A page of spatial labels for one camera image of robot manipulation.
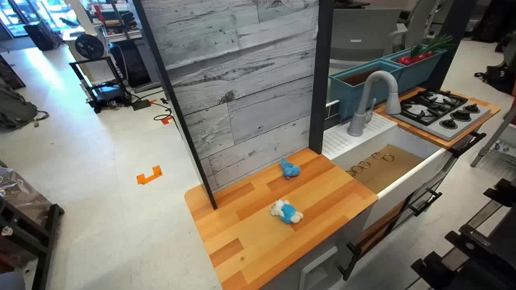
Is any grey kitchen faucet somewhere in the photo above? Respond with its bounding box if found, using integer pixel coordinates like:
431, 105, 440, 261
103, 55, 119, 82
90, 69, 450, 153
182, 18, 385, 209
347, 71, 402, 137

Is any grey wood-pattern backsplash panel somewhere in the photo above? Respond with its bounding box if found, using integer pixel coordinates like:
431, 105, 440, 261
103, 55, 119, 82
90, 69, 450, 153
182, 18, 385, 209
132, 0, 334, 206

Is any white and blue plush toy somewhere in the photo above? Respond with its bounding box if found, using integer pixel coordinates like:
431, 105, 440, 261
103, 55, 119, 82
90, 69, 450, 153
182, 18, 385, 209
269, 200, 303, 224

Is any wooden butcher block countertop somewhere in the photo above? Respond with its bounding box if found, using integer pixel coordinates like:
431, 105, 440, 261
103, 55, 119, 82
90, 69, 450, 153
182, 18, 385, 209
186, 148, 377, 290

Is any teal planter box left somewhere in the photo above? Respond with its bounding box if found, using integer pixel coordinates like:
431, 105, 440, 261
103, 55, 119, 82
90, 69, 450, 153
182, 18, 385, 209
329, 60, 402, 121

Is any white farmhouse sink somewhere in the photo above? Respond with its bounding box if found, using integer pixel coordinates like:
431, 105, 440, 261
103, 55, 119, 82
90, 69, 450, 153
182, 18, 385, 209
323, 114, 450, 227

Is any teal planter box with vegetables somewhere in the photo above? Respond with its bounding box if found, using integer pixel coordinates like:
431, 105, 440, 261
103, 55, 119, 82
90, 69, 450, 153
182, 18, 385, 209
389, 50, 444, 92

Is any grey stovetop with black burners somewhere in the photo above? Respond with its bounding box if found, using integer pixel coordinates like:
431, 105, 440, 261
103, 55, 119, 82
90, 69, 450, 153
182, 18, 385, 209
397, 90, 489, 140

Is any gold wire hook long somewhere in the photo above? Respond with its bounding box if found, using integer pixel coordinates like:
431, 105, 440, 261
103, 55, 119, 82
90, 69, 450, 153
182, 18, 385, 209
347, 161, 373, 176

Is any orange bracket on floor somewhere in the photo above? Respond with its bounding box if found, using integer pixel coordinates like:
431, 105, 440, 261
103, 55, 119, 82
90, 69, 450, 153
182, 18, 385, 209
136, 166, 163, 185

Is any black cart frame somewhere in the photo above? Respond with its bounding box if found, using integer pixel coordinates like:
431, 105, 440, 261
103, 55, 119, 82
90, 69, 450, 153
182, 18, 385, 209
71, 56, 132, 114

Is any black cabinet handle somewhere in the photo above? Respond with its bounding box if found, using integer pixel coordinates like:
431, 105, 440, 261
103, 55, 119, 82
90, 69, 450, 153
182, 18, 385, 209
410, 190, 442, 216

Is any black oven handle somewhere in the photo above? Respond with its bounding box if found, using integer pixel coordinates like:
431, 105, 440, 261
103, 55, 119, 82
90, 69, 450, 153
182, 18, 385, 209
450, 132, 485, 158

